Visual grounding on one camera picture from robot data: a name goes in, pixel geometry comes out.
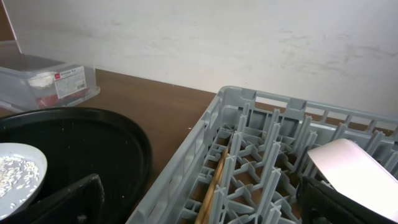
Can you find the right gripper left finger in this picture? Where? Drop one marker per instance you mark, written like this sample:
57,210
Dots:
81,202

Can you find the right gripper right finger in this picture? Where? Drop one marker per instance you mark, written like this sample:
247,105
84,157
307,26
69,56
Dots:
320,203

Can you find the pink white bowl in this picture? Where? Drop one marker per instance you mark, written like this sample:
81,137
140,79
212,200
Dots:
352,172

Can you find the grey plate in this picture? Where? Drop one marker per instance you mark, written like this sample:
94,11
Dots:
30,153

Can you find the wooden chopstick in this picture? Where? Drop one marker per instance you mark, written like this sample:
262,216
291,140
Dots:
219,169
204,214

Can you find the white paper napkin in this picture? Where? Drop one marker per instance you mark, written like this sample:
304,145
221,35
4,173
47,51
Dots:
42,80

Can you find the red snack wrapper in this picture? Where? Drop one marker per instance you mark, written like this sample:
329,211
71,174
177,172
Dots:
53,100

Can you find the grey dishwasher rack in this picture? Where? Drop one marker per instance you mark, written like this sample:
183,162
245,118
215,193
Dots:
268,137

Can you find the clear plastic waste bin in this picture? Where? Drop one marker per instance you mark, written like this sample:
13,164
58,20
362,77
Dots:
17,68

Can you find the round black serving tray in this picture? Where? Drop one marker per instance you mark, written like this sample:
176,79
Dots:
78,142

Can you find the food scraps rice and nuts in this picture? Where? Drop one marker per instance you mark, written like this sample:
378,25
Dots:
19,180

